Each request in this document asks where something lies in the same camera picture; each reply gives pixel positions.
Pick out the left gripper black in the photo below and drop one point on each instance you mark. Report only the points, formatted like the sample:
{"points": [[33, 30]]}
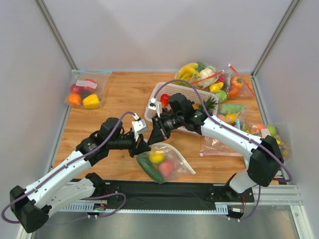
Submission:
{"points": [[137, 147]]}

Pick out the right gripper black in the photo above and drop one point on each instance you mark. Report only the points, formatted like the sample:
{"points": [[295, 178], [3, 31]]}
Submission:
{"points": [[161, 128]]}

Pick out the polka dot zip bag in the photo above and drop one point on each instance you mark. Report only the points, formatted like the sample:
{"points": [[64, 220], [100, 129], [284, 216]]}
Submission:
{"points": [[181, 166]]}

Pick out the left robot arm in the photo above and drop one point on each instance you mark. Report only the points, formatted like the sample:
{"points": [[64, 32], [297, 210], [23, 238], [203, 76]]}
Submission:
{"points": [[34, 204]]}

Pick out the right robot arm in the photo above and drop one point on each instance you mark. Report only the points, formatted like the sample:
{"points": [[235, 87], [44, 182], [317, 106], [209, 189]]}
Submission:
{"points": [[264, 155]]}

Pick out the fake green cucumber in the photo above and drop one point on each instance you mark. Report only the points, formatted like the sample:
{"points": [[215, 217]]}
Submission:
{"points": [[150, 170]]}

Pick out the fake yellow apple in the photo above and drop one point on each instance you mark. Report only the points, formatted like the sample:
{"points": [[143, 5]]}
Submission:
{"points": [[156, 157]]}

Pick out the fake red strawberry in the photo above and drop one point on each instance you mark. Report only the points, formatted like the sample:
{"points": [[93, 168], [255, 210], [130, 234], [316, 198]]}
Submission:
{"points": [[164, 100]]}

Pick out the fake pink peach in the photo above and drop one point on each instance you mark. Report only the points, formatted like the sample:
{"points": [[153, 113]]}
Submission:
{"points": [[166, 168]]}

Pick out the fake pineapple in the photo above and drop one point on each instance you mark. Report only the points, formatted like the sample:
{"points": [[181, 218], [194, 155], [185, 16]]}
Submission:
{"points": [[210, 104]]}

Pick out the fake banana bunch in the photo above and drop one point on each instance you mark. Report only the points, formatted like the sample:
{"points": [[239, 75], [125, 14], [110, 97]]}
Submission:
{"points": [[188, 71]]}

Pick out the fake yellow bell pepper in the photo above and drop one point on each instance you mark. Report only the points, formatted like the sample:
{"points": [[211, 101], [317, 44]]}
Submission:
{"points": [[91, 102]]}

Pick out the orange zip bag with bananas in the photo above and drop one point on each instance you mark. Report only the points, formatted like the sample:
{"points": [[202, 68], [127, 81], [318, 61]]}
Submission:
{"points": [[208, 76]]}

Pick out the blue zip bag with fruit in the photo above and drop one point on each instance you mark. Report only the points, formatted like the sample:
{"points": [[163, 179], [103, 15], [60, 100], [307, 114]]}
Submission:
{"points": [[86, 83]]}

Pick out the blue zip bag right side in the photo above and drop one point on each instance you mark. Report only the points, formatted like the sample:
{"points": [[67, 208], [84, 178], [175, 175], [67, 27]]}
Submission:
{"points": [[235, 115]]}

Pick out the fake orange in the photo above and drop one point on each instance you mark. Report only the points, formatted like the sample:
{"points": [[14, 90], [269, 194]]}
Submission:
{"points": [[74, 100]]}

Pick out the red zip bag with vegetables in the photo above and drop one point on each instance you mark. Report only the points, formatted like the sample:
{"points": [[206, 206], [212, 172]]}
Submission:
{"points": [[230, 85]]}

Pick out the bag of nuts right edge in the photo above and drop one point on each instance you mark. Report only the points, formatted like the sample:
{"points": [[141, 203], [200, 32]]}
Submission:
{"points": [[283, 146]]}

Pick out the white plastic basket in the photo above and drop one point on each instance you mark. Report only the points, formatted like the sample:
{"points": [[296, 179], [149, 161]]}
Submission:
{"points": [[180, 102]]}

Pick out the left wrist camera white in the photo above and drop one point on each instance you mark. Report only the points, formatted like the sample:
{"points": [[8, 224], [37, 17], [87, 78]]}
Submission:
{"points": [[139, 127]]}

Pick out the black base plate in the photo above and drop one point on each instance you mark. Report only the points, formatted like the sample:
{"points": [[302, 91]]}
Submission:
{"points": [[144, 196]]}

